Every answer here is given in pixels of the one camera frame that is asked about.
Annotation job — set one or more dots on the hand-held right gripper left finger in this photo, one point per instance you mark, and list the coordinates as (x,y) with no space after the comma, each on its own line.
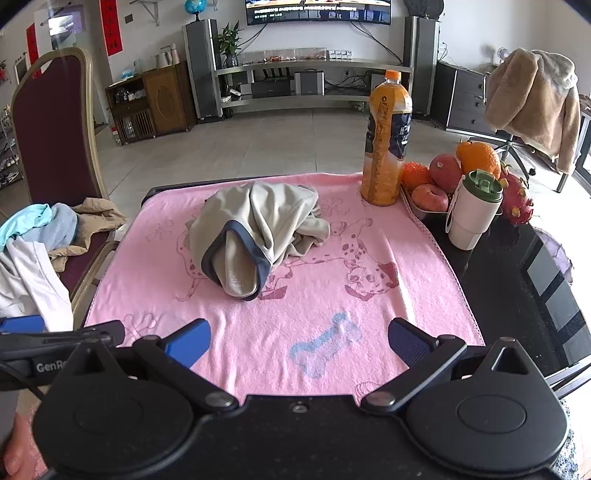
(189,342)

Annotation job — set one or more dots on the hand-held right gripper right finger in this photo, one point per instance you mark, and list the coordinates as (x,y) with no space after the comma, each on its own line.
(407,342)

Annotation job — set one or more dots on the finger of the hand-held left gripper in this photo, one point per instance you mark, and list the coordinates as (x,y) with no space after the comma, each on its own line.
(21,324)

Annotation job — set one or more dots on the cream sweatshirt with navy trim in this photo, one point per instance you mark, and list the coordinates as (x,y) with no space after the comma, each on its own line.
(272,221)

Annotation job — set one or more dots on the person's left hand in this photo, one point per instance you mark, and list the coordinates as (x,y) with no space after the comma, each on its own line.
(21,454)

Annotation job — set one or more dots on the white garment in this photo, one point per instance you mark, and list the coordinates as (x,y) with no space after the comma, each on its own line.
(32,286)

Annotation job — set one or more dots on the pink printed towel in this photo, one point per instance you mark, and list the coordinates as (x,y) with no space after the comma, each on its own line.
(351,258)

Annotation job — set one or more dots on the teal cloth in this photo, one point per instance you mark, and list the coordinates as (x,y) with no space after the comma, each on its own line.
(23,221)

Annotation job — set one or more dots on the metal fruit tray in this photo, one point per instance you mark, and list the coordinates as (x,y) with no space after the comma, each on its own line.
(422,214)

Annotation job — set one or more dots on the tan garment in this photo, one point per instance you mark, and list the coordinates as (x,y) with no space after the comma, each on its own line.
(92,217)

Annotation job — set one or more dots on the white tumbler with green lid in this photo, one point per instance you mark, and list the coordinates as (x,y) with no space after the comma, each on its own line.
(471,217)

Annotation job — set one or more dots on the pale red apple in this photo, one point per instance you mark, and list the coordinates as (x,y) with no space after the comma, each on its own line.
(429,196)

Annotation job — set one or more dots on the small tangerine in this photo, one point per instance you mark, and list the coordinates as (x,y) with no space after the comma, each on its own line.
(415,175)

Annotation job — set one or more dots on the dark red apple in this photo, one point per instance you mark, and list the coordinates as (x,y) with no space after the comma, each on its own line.
(445,173)

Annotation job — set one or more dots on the dragon fruit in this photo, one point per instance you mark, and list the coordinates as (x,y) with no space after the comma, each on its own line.
(517,203)

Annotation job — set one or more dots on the large orange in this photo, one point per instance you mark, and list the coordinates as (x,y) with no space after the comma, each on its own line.
(479,159)

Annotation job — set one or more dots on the maroon padded chair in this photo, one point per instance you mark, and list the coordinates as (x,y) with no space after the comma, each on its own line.
(51,129)

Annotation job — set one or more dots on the orange juice bottle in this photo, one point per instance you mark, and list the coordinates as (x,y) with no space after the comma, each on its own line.
(385,138)

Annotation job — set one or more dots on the wooden cabinet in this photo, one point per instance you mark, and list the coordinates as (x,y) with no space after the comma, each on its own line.
(166,97)

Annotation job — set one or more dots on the black drawer cabinet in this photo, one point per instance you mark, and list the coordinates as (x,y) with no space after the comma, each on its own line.
(461,97)

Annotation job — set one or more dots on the black media receiver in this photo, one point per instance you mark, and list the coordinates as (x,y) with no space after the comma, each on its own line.
(272,88)

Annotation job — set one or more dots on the fluffy tan coat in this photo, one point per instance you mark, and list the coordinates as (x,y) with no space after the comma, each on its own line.
(531,101)

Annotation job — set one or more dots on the grey tower speaker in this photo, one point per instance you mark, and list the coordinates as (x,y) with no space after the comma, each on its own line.
(421,64)
(203,69)

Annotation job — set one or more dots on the silver box speaker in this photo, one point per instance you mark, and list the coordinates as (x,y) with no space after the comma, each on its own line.
(308,84)

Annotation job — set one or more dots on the white kettle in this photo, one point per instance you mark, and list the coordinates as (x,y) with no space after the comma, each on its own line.
(167,57)

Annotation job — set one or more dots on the grey TV stand shelf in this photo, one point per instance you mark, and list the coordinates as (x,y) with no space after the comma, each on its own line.
(314,64)

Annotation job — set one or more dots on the potted green plant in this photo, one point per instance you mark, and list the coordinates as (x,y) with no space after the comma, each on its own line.
(229,44)

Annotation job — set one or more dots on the small white fan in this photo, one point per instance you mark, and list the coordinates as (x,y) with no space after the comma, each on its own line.
(501,54)

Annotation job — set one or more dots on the blue globe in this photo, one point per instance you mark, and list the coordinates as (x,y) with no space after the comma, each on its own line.
(195,7)

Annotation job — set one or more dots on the red wall banner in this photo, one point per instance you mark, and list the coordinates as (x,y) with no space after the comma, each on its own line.
(111,27)
(33,48)

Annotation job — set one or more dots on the white wall shelf bracket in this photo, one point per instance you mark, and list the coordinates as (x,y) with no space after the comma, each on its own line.
(147,9)

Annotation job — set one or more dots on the wall television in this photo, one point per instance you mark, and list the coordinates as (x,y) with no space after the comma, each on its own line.
(318,10)

